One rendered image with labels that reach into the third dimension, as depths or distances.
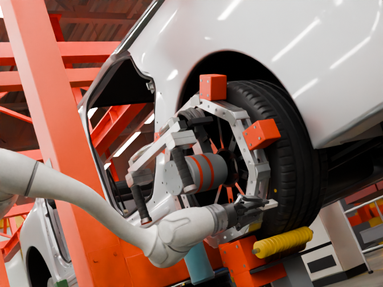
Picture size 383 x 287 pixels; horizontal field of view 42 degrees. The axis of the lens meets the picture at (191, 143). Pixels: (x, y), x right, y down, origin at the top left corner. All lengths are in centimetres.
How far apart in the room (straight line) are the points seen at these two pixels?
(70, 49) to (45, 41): 325
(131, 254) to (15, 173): 90
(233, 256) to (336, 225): 499
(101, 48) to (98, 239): 396
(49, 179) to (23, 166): 8
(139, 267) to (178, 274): 18
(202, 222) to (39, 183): 47
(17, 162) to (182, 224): 48
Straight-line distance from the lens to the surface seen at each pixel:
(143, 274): 213
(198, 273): 185
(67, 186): 140
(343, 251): 671
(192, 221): 146
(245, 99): 178
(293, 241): 182
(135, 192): 190
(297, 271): 193
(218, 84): 182
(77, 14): 1019
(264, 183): 171
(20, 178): 138
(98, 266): 206
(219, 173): 184
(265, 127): 164
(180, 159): 162
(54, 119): 223
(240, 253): 180
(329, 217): 673
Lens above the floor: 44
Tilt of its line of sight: 16 degrees up
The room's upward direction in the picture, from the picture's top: 21 degrees counter-clockwise
